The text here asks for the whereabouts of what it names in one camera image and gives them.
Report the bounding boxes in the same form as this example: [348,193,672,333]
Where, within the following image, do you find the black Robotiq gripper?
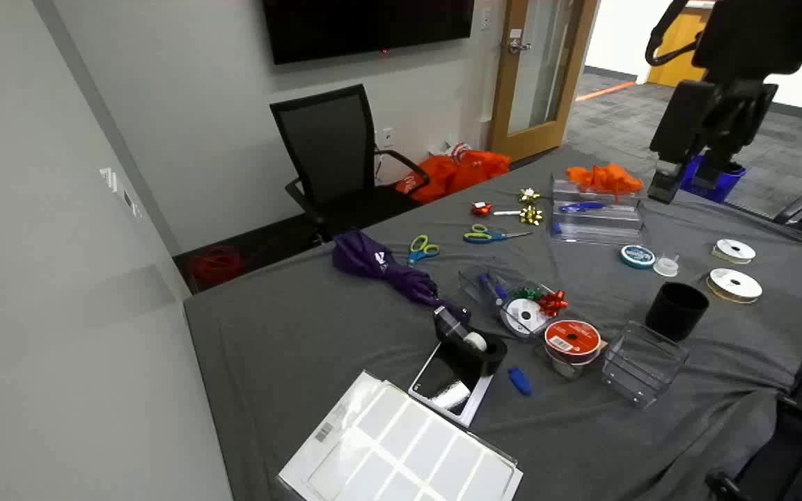
[647,79,781,207]

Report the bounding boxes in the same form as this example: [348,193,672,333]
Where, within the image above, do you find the teal ribbon spool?
[615,243,661,274]

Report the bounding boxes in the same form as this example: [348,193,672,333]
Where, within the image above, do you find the red ribbon spool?
[540,318,607,363]

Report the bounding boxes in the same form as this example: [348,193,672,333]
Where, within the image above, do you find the blue plastic object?
[676,153,749,204]

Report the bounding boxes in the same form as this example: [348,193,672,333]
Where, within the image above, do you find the orange cloth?
[562,161,647,200]

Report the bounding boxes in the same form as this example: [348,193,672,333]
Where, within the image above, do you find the clear acrylic organizer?
[548,176,650,249]

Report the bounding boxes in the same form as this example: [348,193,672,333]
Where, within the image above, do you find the blue toy piece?
[548,197,614,236]

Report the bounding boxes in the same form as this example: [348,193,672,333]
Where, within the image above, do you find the black mug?
[643,282,714,345]

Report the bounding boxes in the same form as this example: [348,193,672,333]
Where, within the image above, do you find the wooden glass door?
[487,0,604,165]

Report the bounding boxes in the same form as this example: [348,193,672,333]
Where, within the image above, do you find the small red gift bow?
[539,289,572,321]

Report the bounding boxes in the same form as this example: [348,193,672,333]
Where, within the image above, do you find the green yellow scissors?
[459,219,536,249]

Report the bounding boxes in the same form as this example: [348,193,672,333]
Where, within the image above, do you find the blue pen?
[475,271,516,310]

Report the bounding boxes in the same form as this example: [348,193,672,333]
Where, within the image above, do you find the orange bag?
[397,148,516,207]

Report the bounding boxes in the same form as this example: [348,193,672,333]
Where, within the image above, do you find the small blue clip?
[507,363,536,400]

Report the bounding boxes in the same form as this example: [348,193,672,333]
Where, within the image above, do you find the small blue green scissors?
[408,230,444,268]

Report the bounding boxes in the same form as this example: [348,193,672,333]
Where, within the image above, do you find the black white handheld tool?
[431,303,512,392]

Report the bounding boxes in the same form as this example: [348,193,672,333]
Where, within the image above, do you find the black mesh office chair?
[268,82,436,239]

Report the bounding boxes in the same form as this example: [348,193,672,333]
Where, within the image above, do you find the white label sheets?
[277,370,527,501]

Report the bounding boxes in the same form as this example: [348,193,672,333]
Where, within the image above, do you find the grey tablecloth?
[181,141,802,501]

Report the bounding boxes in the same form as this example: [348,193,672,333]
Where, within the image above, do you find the red floor object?
[188,246,248,293]

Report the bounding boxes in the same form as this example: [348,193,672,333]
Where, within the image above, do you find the black wall television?
[259,0,480,68]

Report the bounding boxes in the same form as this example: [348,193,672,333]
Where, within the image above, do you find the white wall switch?
[99,165,139,217]

